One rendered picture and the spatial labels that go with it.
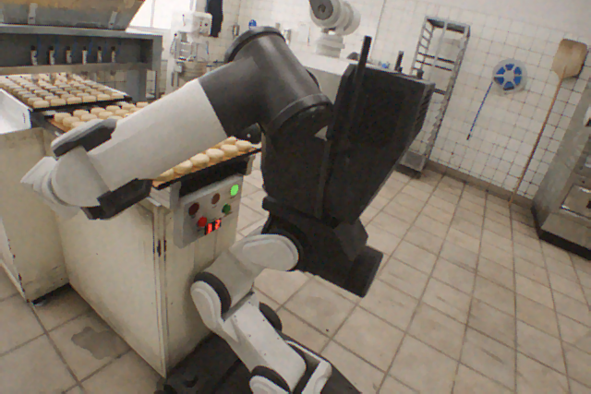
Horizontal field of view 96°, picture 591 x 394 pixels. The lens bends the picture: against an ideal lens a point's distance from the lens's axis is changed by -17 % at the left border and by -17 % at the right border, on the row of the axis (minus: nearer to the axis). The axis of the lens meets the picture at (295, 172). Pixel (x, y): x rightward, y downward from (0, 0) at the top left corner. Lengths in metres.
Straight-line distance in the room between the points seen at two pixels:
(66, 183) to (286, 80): 0.32
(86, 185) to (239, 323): 0.70
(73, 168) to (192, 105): 0.18
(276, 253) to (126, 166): 0.41
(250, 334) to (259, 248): 0.39
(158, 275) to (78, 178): 0.51
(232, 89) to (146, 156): 0.13
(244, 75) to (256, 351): 0.84
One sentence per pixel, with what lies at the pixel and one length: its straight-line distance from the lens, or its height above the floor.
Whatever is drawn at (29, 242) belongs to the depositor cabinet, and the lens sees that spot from 1.53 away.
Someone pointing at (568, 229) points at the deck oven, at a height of 0.23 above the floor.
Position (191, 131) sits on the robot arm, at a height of 1.13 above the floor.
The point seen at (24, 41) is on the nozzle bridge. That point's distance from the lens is 1.37.
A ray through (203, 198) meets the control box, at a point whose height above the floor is 0.83.
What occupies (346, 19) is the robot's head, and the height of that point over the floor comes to 1.31.
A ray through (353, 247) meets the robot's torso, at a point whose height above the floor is 0.87.
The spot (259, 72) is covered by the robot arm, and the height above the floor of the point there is 1.21.
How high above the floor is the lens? 1.25
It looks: 23 degrees down
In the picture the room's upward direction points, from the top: 12 degrees clockwise
